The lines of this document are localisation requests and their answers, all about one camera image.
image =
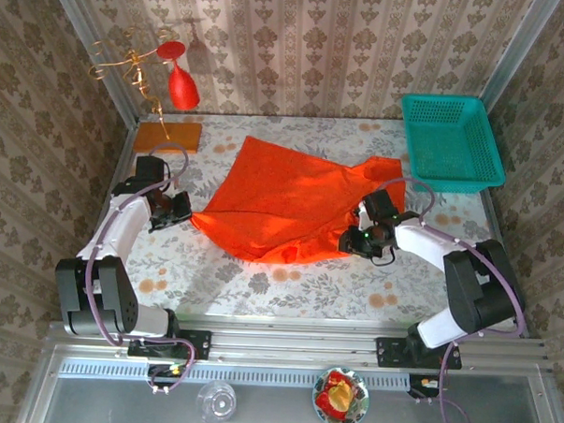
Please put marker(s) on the orange wooden stand base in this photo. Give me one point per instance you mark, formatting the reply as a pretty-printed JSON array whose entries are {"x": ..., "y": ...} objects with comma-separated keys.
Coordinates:
[{"x": 182, "y": 139}]

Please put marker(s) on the grey metal shelf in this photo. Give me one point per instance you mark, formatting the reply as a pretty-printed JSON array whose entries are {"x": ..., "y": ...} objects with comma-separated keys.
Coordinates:
[{"x": 278, "y": 408}]

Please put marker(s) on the aluminium side rail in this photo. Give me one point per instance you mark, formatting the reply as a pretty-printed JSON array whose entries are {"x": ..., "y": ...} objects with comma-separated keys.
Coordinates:
[
  {"x": 491, "y": 211},
  {"x": 125, "y": 148}
]

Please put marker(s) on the orange t-shirt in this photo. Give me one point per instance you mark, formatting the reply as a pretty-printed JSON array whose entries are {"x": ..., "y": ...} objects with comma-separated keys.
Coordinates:
[{"x": 282, "y": 197}]

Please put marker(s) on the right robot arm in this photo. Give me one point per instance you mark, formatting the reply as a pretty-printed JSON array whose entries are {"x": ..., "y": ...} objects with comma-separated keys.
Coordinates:
[{"x": 425, "y": 246}]

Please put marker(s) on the floral print tablecloth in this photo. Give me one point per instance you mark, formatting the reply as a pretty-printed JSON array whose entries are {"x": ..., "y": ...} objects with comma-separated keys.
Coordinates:
[{"x": 260, "y": 285}]

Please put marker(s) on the clear drinking glass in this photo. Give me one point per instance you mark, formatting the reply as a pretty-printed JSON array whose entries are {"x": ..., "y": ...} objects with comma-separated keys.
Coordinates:
[{"x": 216, "y": 402}]

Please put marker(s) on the patterned plate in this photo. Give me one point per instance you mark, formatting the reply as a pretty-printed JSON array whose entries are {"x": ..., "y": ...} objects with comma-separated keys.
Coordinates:
[{"x": 360, "y": 402}]

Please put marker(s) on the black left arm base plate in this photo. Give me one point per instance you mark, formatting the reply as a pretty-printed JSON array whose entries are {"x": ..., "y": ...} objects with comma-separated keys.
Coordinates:
[{"x": 196, "y": 343}]

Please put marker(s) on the yellow toy fruit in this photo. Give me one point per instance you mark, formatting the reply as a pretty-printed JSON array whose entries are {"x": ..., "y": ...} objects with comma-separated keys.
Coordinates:
[{"x": 342, "y": 394}]

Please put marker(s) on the teal plastic basket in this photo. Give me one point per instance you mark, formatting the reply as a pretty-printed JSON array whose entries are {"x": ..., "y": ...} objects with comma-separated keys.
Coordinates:
[{"x": 453, "y": 144}]

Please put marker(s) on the aluminium mounting rail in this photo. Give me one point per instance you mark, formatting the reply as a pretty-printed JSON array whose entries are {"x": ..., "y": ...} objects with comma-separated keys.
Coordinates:
[{"x": 295, "y": 348}]

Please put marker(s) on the red wine glass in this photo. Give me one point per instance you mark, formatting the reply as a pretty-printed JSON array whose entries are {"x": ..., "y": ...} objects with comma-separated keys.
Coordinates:
[{"x": 182, "y": 90}]

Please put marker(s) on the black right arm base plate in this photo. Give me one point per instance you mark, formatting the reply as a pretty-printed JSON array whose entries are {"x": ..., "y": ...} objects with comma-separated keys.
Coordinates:
[{"x": 388, "y": 352}]

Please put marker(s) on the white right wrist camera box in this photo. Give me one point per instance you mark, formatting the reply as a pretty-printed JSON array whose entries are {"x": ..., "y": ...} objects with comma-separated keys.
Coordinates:
[{"x": 362, "y": 217}]

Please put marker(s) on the red toy fruit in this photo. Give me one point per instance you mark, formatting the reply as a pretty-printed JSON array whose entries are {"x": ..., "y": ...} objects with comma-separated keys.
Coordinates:
[
  {"x": 339, "y": 378},
  {"x": 327, "y": 405}
]

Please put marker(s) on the aluminium frame post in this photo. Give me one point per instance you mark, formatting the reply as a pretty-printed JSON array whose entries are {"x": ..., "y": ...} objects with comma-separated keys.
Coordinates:
[
  {"x": 524, "y": 44},
  {"x": 79, "y": 20}
]

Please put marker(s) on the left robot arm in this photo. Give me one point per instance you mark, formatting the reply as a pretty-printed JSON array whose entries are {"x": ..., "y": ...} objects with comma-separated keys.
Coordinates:
[{"x": 117, "y": 223}]

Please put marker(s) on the black base connector box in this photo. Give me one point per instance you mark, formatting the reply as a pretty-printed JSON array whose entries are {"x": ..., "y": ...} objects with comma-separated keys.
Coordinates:
[
  {"x": 162, "y": 370},
  {"x": 422, "y": 385}
]

